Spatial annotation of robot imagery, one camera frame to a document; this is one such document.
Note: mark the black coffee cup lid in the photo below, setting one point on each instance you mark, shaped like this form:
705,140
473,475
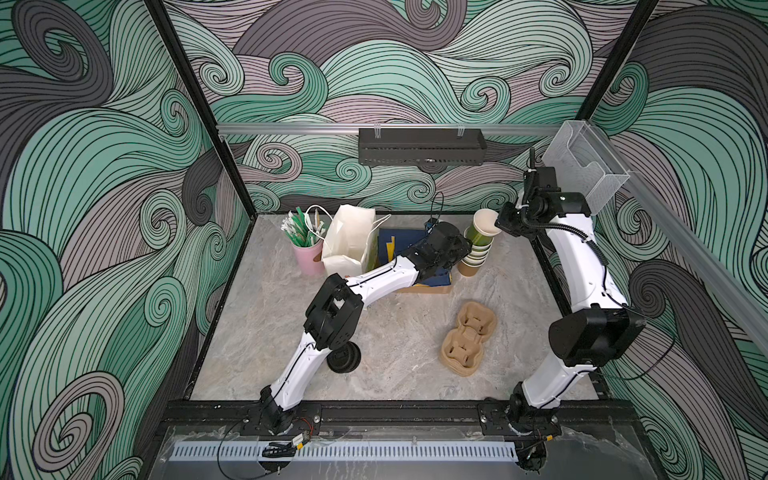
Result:
345,359

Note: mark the white paper takeout bag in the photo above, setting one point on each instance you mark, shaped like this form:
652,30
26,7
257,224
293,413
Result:
349,241

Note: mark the black enclosure corner post right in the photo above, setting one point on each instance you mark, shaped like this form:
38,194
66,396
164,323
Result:
617,57

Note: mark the brown pulp cup carrier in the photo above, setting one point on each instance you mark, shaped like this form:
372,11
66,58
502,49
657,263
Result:
462,350

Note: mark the pink straw holder cup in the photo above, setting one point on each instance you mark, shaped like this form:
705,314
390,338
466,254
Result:
309,259

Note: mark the black enclosure corner post left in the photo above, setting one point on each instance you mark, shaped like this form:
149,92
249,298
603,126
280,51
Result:
174,47

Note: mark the bundle of wrapped straws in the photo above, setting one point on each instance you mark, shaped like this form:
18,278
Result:
305,227

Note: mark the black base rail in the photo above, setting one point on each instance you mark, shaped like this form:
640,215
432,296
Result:
497,415

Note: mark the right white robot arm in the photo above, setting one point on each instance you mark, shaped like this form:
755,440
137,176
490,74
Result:
600,326

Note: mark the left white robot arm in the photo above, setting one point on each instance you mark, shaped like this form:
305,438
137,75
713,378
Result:
332,317

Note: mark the stack of paper cups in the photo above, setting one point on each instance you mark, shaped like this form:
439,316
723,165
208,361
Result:
480,249

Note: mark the grey aluminium rail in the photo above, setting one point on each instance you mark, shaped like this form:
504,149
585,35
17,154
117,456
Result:
306,128

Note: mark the black wall-mounted tray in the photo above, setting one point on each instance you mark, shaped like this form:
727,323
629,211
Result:
430,147

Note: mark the clear acrylic wall holder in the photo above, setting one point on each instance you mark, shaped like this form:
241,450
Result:
586,162

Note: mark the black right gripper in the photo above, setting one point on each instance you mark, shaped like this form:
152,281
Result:
506,222

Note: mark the black enclosure corner post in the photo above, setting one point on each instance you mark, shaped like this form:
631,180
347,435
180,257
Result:
174,47
617,57

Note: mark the green paper coffee cup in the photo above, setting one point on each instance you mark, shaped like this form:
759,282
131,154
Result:
483,229

